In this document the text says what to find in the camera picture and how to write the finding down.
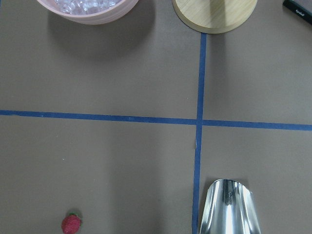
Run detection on black box device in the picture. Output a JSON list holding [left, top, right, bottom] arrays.
[[283, 0, 312, 24]]

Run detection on steel ice scoop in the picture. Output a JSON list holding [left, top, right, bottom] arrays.
[[199, 179, 261, 234]]

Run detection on pink bowl of ice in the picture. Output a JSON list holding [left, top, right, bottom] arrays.
[[39, 0, 138, 25]]

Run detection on wooden cup stand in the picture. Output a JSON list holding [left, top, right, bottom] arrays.
[[172, 0, 257, 34]]

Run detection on red strawberry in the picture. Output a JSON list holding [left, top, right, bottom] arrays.
[[61, 213, 82, 234]]

